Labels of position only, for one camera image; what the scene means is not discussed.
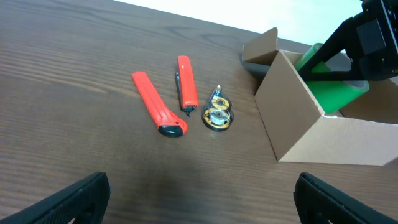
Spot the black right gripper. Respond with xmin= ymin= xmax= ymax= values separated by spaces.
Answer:
xmin=298 ymin=0 xmax=397 ymax=81

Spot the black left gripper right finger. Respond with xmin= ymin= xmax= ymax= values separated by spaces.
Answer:
xmin=294 ymin=172 xmax=397 ymax=224

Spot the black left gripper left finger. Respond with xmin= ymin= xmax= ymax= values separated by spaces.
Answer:
xmin=1 ymin=172 xmax=110 ymax=224

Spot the green tape roll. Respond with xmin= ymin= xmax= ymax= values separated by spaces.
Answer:
xmin=295 ymin=43 xmax=369 ymax=114

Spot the brown cardboard box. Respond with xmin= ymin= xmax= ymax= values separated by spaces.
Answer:
xmin=242 ymin=27 xmax=397 ymax=166

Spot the long orange utility knife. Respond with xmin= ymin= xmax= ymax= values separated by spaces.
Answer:
xmin=131 ymin=71 xmax=188 ymax=138

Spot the short orange utility knife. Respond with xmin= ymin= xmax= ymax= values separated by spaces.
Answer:
xmin=175 ymin=55 xmax=198 ymax=117

